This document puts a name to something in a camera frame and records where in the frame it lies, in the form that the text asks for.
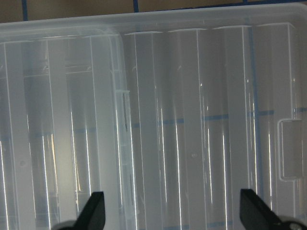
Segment clear plastic storage box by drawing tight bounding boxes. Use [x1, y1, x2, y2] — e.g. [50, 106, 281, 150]
[0, 25, 139, 230]

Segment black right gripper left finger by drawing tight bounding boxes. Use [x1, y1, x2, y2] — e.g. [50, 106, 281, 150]
[73, 191, 106, 230]

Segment clear plastic box lid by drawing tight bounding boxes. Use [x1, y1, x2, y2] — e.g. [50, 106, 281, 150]
[0, 3, 307, 230]

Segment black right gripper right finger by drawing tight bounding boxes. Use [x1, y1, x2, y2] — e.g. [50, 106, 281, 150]
[239, 189, 288, 230]

